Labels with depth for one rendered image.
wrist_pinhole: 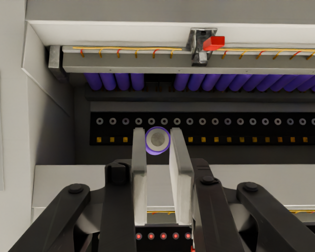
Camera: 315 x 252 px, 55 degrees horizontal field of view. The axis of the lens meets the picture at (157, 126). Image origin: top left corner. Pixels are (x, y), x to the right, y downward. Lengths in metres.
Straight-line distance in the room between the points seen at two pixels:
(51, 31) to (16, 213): 0.20
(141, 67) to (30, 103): 0.13
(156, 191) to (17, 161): 0.15
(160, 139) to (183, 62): 0.18
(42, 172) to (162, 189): 0.13
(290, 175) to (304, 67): 0.13
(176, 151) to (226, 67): 0.22
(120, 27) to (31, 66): 0.10
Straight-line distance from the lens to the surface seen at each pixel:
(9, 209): 0.36
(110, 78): 0.41
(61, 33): 0.35
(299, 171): 0.38
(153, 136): 0.20
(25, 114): 0.34
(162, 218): 0.41
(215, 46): 0.27
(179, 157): 0.16
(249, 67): 0.38
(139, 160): 0.16
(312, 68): 0.41
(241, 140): 0.50
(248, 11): 0.35
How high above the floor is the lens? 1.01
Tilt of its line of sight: 5 degrees up
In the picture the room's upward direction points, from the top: 180 degrees counter-clockwise
